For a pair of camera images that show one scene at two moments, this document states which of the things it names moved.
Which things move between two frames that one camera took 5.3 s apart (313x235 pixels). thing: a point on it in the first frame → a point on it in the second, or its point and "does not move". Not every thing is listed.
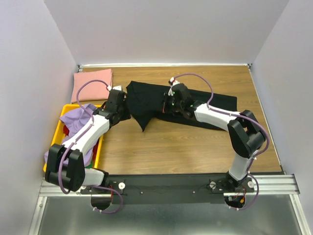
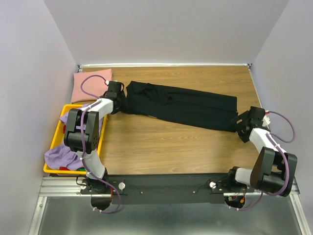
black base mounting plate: (166, 189) does not move
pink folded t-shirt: (93, 90) does not move
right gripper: (165, 108) → (243, 116)
